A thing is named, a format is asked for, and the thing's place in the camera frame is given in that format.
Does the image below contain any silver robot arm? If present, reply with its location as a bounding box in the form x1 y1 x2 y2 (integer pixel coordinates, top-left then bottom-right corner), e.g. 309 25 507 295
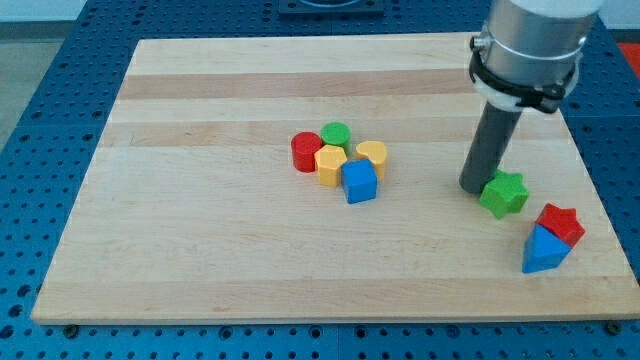
469 0 603 113

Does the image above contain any blue cube block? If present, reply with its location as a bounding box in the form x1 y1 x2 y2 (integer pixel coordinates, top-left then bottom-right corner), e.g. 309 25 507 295
341 159 378 204

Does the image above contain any yellow hexagon block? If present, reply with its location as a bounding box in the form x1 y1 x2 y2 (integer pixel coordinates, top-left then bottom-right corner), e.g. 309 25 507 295
314 145 347 187

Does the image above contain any red cylinder block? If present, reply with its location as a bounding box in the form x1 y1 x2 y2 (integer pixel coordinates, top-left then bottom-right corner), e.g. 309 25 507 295
290 132 323 173

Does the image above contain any green cylinder block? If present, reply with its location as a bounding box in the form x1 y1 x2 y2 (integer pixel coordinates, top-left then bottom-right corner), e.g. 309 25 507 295
320 122 351 155

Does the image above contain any wooden board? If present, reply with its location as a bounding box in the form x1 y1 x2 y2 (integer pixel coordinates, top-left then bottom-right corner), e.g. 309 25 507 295
31 32 639 325

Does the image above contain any green star block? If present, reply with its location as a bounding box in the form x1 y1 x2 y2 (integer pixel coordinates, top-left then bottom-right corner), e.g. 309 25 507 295
479 170 530 219

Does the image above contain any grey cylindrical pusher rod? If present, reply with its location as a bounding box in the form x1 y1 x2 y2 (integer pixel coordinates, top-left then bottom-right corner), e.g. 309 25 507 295
459 102 521 195

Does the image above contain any blue triangle block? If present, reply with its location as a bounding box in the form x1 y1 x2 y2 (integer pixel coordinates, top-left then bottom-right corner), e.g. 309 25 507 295
522 225 572 274

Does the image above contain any red star block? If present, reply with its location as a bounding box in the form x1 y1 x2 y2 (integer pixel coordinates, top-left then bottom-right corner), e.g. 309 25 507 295
536 203 586 248

